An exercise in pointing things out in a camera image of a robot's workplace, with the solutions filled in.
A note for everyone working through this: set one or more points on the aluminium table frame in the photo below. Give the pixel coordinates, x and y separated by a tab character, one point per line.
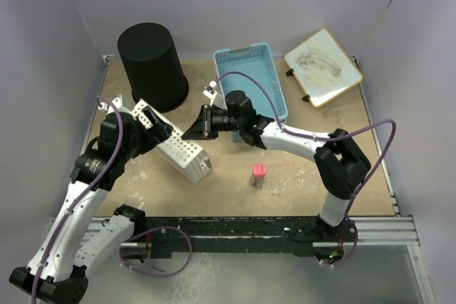
59	271

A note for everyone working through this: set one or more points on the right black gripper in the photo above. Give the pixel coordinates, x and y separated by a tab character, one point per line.
203	128

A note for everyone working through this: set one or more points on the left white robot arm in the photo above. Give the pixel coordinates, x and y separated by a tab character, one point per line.
58	273

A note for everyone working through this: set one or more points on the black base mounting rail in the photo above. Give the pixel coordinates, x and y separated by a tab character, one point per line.
301	236

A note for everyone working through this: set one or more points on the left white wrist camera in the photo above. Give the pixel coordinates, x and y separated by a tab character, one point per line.
119	102

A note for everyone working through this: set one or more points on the blue perforated plastic basket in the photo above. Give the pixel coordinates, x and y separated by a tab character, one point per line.
253	71

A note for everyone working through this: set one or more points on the large black plastic container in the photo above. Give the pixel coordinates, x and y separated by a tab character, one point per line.
152	65

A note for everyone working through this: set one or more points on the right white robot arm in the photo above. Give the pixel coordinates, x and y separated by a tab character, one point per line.
340	162

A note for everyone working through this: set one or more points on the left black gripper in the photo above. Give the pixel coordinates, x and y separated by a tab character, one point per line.
152	138

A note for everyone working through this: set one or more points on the small whiteboard with wooden frame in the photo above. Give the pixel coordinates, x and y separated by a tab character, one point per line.
322	68

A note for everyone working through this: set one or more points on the white perforated plastic basket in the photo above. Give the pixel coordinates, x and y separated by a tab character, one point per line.
188	157

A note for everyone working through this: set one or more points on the pink capped small bottle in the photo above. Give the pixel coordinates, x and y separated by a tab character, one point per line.
258	175

